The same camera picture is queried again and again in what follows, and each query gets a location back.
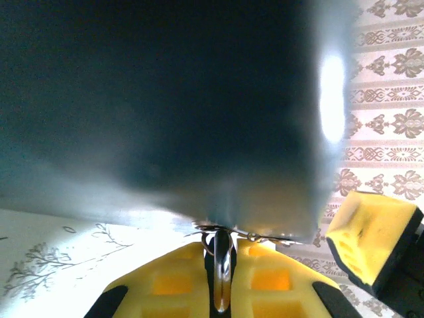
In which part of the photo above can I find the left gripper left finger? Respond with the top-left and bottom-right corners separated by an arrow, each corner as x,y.
82,240 -> 216,318

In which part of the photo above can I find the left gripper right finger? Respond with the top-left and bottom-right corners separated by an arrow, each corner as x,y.
230,237 -> 364,318

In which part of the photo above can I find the starry night tin box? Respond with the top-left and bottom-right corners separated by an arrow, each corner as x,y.
0,0 -> 362,241

